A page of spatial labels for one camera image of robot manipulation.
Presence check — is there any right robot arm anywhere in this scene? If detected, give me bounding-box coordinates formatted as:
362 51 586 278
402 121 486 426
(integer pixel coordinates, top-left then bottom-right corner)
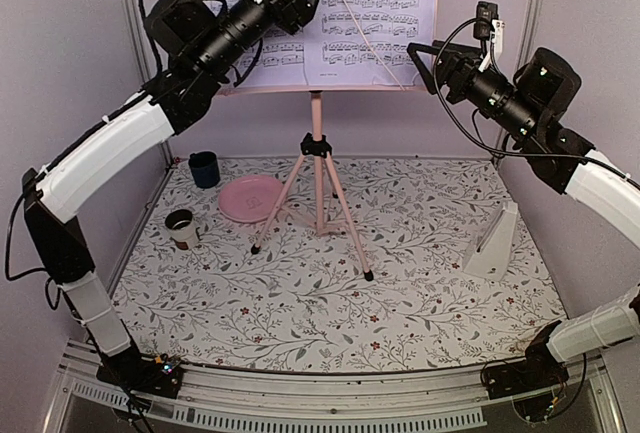
407 42 639 389

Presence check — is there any right aluminium frame post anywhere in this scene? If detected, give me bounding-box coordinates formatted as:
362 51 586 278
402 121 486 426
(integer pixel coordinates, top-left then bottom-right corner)
492 0 550 162

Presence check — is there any aluminium frame post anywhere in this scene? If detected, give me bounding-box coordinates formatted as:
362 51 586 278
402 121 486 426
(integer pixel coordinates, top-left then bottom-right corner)
492 0 550 162
112 0 174 164

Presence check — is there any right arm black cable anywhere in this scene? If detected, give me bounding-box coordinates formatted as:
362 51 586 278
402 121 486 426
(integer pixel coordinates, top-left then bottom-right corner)
433 17 640 184

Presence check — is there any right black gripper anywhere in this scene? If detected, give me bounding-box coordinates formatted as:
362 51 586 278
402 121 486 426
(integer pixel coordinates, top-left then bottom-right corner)
408 40 542 141

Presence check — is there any front aluminium rail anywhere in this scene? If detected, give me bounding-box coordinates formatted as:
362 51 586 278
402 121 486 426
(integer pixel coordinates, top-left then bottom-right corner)
43 341 626 432

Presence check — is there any left aluminium frame post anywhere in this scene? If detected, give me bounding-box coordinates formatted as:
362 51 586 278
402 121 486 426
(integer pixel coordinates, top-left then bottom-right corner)
112 0 174 164

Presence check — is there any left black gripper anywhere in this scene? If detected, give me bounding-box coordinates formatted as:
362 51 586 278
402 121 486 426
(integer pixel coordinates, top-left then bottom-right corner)
194 0 333 75

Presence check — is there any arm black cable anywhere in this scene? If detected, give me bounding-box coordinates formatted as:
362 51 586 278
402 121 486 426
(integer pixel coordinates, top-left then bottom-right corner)
433 17 640 184
134 0 166 79

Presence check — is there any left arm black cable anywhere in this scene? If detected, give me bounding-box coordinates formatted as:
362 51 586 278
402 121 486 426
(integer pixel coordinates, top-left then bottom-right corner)
134 0 166 79

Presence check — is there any pink music stand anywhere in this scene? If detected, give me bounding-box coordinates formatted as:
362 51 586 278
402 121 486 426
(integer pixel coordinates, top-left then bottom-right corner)
183 0 441 282

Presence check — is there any pink plate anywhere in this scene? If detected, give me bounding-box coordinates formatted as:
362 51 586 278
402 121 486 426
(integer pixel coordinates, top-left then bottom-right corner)
218 175 283 224

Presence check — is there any paper coffee cup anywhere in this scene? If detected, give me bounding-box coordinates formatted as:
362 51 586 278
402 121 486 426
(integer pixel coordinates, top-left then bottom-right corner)
164 209 200 250

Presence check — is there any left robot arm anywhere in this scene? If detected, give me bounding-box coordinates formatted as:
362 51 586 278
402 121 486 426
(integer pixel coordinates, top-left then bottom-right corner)
22 0 320 387

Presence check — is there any white metronome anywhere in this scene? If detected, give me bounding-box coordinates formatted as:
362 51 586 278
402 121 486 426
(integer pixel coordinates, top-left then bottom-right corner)
462 200 519 281

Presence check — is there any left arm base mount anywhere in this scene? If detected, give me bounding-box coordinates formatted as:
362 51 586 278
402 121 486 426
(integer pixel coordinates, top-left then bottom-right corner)
96 346 184 399

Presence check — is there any dark blue mug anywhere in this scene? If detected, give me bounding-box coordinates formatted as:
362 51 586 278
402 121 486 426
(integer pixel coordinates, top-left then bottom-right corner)
188 151 220 189

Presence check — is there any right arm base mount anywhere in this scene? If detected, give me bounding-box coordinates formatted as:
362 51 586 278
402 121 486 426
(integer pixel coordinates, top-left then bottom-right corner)
480 320 569 399

